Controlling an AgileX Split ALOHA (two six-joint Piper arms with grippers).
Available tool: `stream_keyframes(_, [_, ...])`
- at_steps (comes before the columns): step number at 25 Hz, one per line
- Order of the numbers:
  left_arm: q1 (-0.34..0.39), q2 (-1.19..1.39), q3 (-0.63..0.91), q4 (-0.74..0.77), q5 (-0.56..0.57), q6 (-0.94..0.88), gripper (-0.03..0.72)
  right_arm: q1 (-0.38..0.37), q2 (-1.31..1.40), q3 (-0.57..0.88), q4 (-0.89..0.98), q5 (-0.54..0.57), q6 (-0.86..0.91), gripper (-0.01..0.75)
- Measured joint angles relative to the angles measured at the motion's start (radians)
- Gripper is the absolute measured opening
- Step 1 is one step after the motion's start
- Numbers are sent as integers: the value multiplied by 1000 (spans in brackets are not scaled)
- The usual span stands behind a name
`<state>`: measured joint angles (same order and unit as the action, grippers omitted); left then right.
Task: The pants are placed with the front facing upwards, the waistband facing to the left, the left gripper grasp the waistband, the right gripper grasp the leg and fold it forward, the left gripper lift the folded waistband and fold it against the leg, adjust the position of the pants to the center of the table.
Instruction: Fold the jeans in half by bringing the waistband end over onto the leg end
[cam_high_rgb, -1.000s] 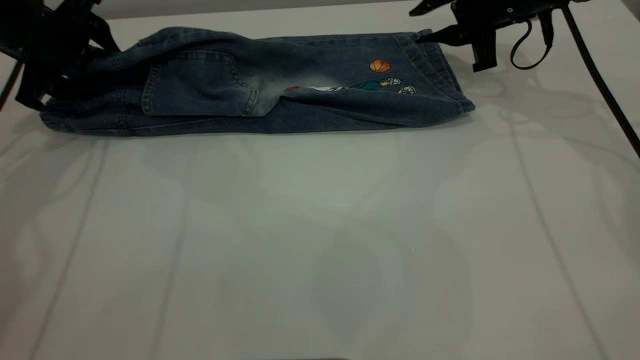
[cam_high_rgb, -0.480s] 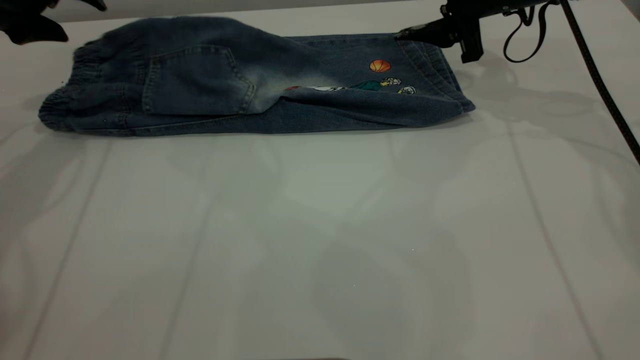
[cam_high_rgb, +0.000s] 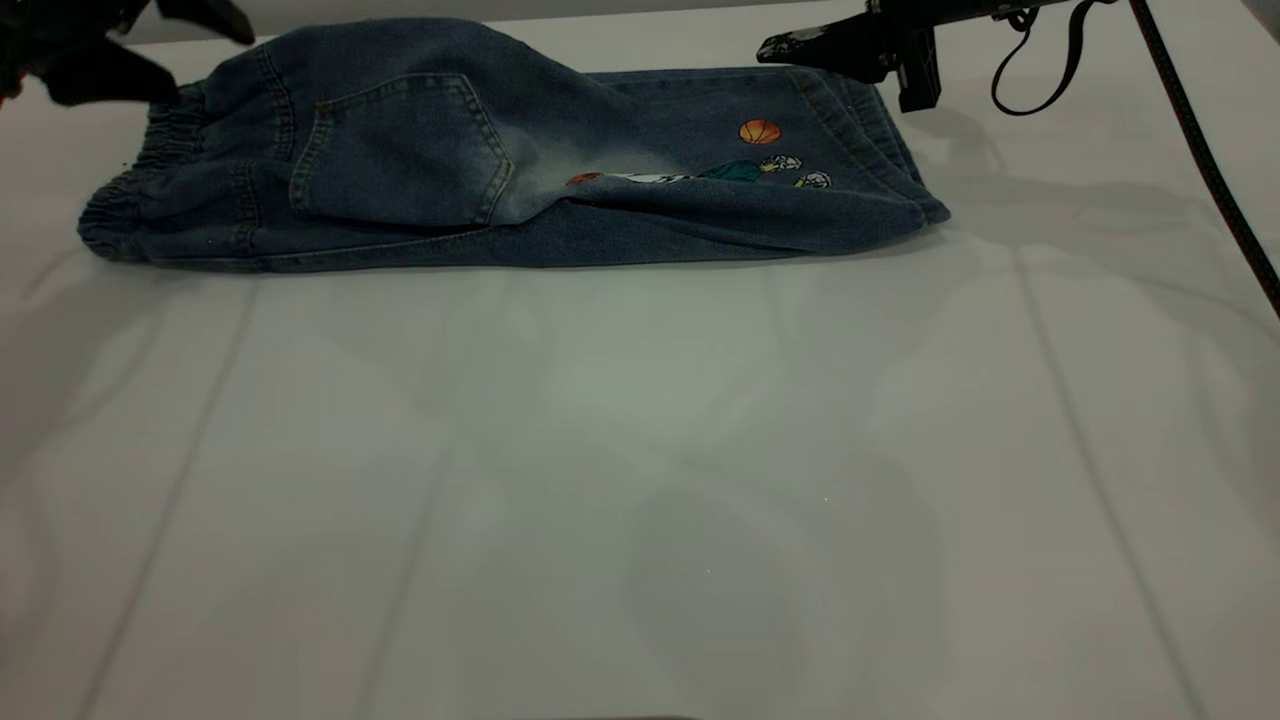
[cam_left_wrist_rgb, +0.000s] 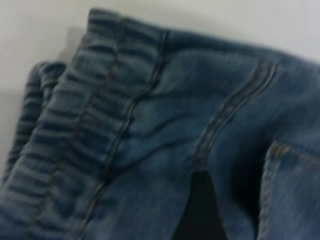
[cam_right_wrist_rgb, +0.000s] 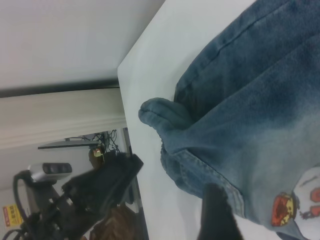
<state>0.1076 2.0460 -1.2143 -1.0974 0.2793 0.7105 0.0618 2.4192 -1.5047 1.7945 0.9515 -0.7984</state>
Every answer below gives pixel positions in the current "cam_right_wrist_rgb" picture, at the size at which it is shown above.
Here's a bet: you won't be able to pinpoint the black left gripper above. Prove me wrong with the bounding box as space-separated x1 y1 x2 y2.
62 154 145 226

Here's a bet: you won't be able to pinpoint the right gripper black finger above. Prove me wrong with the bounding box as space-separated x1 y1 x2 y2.
197 183 245 240

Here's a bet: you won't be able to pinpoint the blue denim children's jeans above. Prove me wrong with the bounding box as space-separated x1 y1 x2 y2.
138 0 320 240

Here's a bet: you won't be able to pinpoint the brown gold object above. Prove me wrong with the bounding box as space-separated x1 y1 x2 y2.
87 146 106 169

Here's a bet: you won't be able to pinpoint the grey desk top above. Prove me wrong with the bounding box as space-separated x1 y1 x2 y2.
37 139 100 151

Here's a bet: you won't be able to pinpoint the yellow warning sign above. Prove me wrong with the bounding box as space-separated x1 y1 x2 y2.
1 204 25 227

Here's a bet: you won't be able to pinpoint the tangled black cables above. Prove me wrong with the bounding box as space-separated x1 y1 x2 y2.
93 128 127 157

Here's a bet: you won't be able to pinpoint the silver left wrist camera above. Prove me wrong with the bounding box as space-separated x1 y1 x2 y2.
27 162 73 183

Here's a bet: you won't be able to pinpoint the cream ribbed wall moulding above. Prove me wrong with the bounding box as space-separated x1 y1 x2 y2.
0 87 127 151

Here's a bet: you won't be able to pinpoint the black camera cable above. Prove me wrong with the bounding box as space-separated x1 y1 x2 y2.
12 171 32 226

